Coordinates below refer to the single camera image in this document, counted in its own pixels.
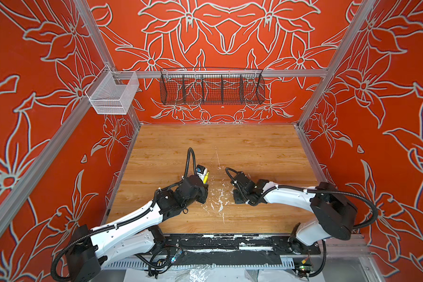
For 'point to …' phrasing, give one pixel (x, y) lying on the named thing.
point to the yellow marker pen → (206, 178)
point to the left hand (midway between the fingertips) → (207, 184)
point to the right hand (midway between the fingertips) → (233, 197)
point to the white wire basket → (114, 92)
